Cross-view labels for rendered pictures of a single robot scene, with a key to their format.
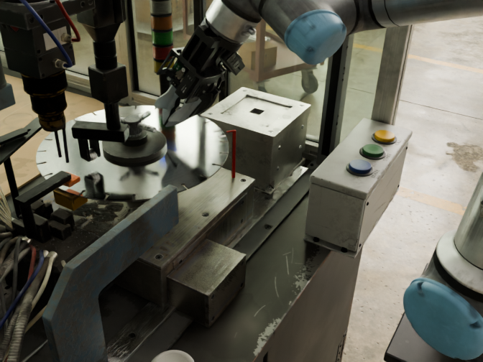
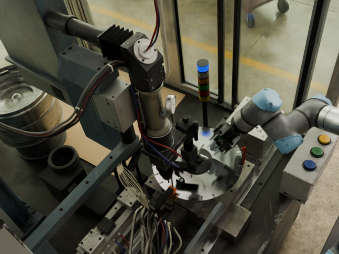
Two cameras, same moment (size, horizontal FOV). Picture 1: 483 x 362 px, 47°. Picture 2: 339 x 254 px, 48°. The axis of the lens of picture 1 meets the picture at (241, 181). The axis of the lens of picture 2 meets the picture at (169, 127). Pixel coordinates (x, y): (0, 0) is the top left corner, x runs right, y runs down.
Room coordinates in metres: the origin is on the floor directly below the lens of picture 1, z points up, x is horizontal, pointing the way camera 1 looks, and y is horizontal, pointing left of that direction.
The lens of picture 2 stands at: (0.03, 0.08, 2.09)
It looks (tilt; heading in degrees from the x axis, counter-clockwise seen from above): 49 degrees down; 13
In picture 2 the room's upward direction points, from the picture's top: 9 degrees counter-clockwise
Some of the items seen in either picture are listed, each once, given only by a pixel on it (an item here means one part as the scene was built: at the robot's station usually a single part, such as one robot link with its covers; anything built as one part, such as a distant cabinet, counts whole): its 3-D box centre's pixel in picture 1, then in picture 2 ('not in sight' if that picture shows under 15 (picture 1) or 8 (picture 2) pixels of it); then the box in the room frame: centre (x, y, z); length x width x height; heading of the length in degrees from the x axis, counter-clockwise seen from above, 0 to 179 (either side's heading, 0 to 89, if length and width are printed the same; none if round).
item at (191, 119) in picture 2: (103, 34); (187, 138); (0.77, 0.20, 1.17); 0.06 x 0.05 x 0.20; 141
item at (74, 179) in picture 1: (50, 202); (165, 201); (0.67, 0.29, 0.95); 0.10 x 0.03 x 0.07; 150
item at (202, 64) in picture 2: not in sight; (202, 65); (1.15, 0.18, 1.14); 0.05 x 0.04 x 0.03; 60
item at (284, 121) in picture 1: (255, 140); (253, 129); (1.10, -0.03, 0.82); 0.18 x 0.18 x 0.15; 60
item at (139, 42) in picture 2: not in sight; (108, 70); (0.77, 0.39, 1.45); 0.35 x 0.07 x 0.28; 60
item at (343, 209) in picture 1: (359, 182); (309, 162); (0.94, -0.24, 0.82); 0.28 x 0.11 x 0.15; 150
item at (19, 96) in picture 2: not in sight; (27, 116); (1.07, 0.95, 0.93); 0.31 x 0.31 x 0.36
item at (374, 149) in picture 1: (372, 153); (317, 152); (0.93, -0.25, 0.90); 0.04 x 0.04 x 0.02
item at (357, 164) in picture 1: (359, 169); (309, 165); (0.87, -0.22, 0.90); 0.04 x 0.04 x 0.02
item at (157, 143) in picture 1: (134, 139); (196, 159); (0.84, 0.19, 0.96); 0.11 x 0.11 x 0.03
